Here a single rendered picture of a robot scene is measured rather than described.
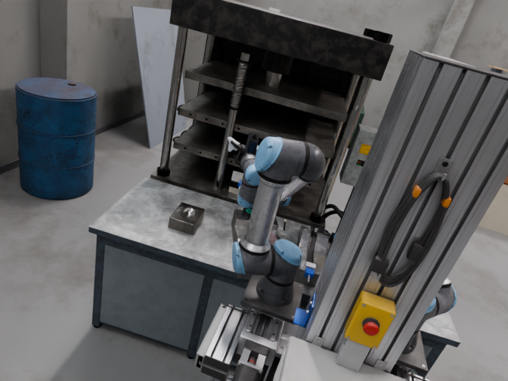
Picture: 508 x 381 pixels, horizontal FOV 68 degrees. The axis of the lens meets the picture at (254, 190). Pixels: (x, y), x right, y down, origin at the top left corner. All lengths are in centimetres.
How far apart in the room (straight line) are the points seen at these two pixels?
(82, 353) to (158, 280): 66
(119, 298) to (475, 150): 207
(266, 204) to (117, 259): 124
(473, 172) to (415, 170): 11
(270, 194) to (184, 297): 118
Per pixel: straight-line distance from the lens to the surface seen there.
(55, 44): 430
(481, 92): 89
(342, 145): 247
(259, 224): 129
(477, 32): 934
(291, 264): 141
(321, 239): 224
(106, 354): 260
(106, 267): 236
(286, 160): 117
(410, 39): 912
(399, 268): 100
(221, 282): 212
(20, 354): 266
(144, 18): 522
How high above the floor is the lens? 205
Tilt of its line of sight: 26 degrees down
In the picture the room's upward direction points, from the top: 15 degrees clockwise
